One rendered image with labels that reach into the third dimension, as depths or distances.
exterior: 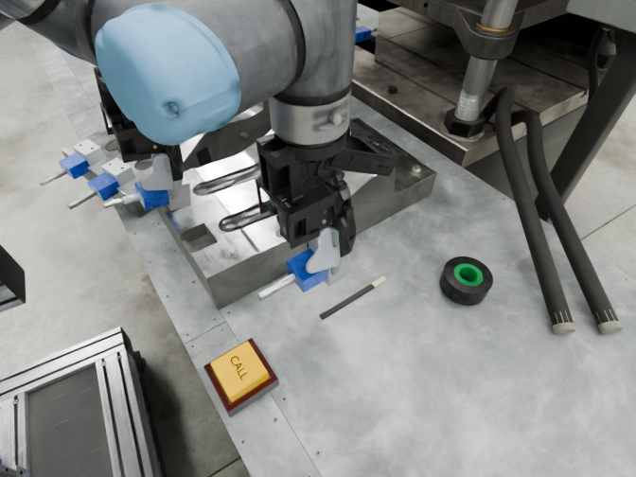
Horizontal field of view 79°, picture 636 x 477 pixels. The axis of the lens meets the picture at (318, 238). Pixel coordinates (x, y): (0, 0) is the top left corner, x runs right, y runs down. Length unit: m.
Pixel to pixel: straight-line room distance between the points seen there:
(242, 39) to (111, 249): 1.81
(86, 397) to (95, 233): 0.95
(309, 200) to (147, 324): 1.36
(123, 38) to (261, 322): 0.49
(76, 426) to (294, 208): 1.09
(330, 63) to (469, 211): 0.59
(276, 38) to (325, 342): 0.46
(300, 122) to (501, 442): 0.48
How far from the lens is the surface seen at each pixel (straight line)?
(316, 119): 0.34
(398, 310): 0.67
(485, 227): 0.84
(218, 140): 0.92
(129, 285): 1.84
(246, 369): 0.58
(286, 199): 0.41
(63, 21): 0.35
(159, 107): 0.24
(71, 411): 1.40
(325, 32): 0.31
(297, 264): 0.53
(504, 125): 0.91
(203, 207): 0.71
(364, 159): 0.43
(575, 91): 1.47
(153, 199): 0.69
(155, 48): 0.24
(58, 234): 2.22
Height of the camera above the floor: 1.36
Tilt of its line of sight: 48 degrees down
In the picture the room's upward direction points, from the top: straight up
